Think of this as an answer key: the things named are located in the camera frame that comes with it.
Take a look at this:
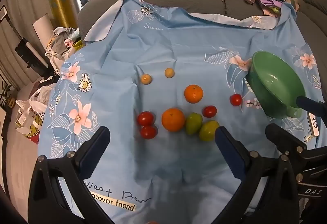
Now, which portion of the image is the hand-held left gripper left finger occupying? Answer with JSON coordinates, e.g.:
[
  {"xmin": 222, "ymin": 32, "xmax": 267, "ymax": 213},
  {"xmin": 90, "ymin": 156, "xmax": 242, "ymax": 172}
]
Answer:
[{"xmin": 28, "ymin": 126, "xmax": 111, "ymax": 224}]

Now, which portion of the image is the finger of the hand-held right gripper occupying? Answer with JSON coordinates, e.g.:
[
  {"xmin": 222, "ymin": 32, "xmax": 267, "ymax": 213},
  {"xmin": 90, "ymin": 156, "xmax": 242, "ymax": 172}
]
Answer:
[
  {"xmin": 265, "ymin": 123, "xmax": 307, "ymax": 156},
  {"xmin": 296, "ymin": 96, "xmax": 327, "ymax": 123}
]

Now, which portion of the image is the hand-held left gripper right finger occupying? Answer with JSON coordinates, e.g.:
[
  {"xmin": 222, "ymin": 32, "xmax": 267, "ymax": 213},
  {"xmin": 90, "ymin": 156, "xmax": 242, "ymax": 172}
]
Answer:
[{"xmin": 215, "ymin": 126, "xmax": 300, "ymax": 224}]

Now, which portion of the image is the green plastic bowl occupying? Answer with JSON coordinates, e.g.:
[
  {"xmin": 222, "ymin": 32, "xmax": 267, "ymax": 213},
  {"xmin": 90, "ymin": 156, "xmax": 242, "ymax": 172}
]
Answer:
[{"xmin": 246, "ymin": 51, "xmax": 307, "ymax": 119}]

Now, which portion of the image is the red cherry tomato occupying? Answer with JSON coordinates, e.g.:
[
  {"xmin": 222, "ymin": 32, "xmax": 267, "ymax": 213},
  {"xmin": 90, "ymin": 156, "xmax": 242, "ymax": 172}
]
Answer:
[
  {"xmin": 140, "ymin": 125, "xmax": 157, "ymax": 140},
  {"xmin": 137, "ymin": 111, "xmax": 154, "ymax": 127},
  {"xmin": 202, "ymin": 105, "xmax": 218, "ymax": 118},
  {"xmin": 230, "ymin": 93, "xmax": 243, "ymax": 107}
]

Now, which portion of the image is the small white device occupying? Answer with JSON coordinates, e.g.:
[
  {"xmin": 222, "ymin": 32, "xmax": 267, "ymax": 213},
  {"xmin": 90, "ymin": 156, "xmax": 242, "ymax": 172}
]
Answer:
[{"xmin": 307, "ymin": 112, "xmax": 320, "ymax": 137}]

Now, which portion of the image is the green oval fruit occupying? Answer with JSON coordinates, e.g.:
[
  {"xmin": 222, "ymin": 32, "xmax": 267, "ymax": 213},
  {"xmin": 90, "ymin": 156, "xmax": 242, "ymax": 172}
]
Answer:
[
  {"xmin": 199, "ymin": 120, "xmax": 220, "ymax": 142},
  {"xmin": 185, "ymin": 113, "xmax": 203, "ymax": 136}
]

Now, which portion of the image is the orange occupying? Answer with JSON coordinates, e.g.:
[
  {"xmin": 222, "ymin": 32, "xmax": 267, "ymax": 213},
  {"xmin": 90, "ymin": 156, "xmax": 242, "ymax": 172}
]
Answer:
[
  {"xmin": 184, "ymin": 84, "xmax": 204, "ymax": 104},
  {"xmin": 161, "ymin": 108, "xmax": 186, "ymax": 132}
]

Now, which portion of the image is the white plastic bag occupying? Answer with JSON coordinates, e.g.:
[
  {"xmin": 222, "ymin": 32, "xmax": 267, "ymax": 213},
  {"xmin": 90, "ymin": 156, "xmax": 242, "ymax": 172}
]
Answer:
[{"xmin": 15, "ymin": 86, "xmax": 54, "ymax": 137}]

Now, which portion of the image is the potted plant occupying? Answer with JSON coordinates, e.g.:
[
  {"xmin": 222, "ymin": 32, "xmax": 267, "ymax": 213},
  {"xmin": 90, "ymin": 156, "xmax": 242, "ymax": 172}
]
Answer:
[{"xmin": 0, "ymin": 81, "xmax": 16, "ymax": 109}]

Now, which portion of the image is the mixed laundry pile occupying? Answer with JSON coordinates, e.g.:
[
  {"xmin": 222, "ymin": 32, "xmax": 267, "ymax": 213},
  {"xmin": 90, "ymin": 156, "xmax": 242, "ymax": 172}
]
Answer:
[{"xmin": 45, "ymin": 27, "xmax": 85, "ymax": 79}]

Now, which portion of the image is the black box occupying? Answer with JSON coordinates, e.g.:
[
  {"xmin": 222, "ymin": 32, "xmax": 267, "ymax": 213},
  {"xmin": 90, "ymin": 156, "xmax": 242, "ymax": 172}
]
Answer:
[{"xmin": 15, "ymin": 38, "xmax": 49, "ymax": 73}]

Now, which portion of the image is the blue floral cloth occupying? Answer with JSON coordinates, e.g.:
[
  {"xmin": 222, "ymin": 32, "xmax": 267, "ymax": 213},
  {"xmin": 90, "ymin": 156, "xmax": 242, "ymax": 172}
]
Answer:
[{"xmin": 38, "ymin": 0, "xmax": 323, "ymax": 224}]

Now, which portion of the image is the white board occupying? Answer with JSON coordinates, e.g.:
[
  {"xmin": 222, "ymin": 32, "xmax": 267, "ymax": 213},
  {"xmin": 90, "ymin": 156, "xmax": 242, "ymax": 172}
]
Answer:
[{"xmin": 32, "ymin": 13, "xmax": 56, "ymax": 67}]

